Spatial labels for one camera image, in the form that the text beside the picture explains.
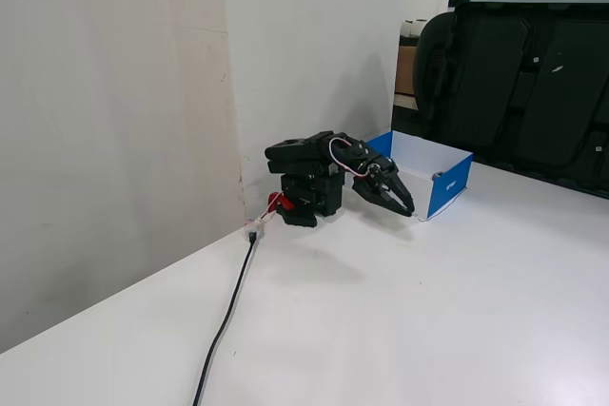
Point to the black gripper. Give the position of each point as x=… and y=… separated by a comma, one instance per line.
x=381, y=185

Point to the gray hollow block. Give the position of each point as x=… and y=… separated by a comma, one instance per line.
x=438, y=174

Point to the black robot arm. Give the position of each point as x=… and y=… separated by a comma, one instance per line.
x=304, y=168

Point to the blue cardboard box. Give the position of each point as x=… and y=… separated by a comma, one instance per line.
x=447, y=189

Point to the brown cardboard box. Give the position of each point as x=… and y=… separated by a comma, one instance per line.
x=405, y=71

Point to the red table clamp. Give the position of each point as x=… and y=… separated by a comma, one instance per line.
x=280, y=200

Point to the black office chair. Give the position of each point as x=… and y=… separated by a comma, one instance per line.
x=438, y=78

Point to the red white power lead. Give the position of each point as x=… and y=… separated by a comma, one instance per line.
x=269, y=211

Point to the large black padded seat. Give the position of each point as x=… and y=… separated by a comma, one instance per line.
x=537, y=92

